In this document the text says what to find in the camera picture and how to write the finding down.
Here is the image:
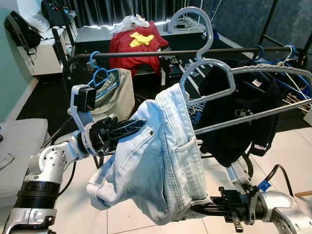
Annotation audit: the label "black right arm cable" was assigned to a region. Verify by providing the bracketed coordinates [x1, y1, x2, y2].
[262, 165, 294, 196]

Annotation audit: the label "dark bag with blue trim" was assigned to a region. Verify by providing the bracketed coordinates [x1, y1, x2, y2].
[40, 0, 71, 27]

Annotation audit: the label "navy polo shirt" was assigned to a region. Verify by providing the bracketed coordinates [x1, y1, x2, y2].
[200, 58, 286, 167]

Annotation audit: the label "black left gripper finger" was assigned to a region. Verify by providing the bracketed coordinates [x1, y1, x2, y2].
[111, 132, 139, 147]
[115, 118, 147, 132]

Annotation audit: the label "white shelf unit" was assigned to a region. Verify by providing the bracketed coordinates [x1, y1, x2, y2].
[19, 22, 76, 76]

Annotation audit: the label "black electronic equipment box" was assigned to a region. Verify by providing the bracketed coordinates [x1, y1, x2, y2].
[161, 56, 183, 78]

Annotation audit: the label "red cloth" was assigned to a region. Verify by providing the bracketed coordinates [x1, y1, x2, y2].
[110, 22, 169, 76]

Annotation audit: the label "grey upholstered ottoman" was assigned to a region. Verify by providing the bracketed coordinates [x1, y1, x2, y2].
[0, 118, 49, 205]

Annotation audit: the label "black backpack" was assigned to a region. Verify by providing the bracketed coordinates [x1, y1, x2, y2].
[5, 11, 42, 52]

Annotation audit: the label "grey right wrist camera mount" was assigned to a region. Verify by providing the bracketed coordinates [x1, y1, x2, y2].
[227, 161, 259, 226]

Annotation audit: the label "blue denim shorts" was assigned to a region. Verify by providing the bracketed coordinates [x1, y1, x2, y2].
[87, 83, 215, 226]

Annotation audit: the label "white plastic bag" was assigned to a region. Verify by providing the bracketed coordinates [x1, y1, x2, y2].
[115, 15, 149, 34]

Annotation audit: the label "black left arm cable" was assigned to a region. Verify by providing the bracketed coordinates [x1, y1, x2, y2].
[46, 117, 78, 198]

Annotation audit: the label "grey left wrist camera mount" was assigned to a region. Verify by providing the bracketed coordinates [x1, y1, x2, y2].
[70, 84, 105, 157]

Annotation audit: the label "grey shorts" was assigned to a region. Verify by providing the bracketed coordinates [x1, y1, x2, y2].
[90, 68, 136, 122]

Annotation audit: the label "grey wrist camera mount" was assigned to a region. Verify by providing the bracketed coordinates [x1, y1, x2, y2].
[227, 161, 259, 226]
[70, 84, 105, 157]

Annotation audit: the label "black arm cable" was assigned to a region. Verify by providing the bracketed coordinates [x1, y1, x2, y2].
[46, 117, 78, 198]
[262, 165, 294, 196]

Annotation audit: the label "dark pleated curtain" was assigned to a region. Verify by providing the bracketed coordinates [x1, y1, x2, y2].
[63, 0, 205, 27]

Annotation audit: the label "yellow cloth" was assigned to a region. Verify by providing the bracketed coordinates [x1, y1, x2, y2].
[129, 32, 154, 48]

